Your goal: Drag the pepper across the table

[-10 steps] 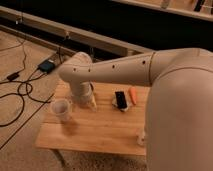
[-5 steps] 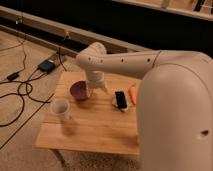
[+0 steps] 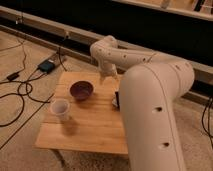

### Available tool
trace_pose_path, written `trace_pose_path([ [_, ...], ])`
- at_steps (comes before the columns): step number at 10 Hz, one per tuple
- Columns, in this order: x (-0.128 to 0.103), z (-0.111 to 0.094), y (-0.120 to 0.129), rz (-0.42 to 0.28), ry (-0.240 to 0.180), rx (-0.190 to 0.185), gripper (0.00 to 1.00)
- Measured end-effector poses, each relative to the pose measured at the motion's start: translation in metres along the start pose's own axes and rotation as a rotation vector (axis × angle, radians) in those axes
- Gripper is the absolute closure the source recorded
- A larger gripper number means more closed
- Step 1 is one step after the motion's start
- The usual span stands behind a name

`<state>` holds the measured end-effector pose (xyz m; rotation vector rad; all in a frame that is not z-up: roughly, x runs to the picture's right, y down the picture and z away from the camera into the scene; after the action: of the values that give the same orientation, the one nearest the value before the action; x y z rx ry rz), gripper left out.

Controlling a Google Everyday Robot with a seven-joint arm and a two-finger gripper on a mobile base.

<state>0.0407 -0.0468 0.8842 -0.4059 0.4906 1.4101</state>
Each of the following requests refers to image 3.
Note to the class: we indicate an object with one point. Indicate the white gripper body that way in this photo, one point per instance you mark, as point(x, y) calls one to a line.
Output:
point(108, 72)

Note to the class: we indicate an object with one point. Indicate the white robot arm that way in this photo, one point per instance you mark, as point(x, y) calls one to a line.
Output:
point(146, 93)

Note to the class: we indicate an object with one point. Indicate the dark purple bowl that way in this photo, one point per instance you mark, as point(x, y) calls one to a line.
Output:
point(81, 90)

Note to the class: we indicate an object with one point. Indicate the wooden table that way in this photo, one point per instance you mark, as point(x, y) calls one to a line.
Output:
point(95, 125)

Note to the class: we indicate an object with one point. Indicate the blue power adapter box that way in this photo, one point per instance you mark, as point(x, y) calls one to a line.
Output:
point(46, 66)

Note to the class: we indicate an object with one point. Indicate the translucent plastic cup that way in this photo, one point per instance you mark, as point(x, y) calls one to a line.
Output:
point(60, 108)

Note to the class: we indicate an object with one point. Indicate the small black plug adapter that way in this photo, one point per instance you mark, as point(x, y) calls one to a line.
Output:
point(12, 76)

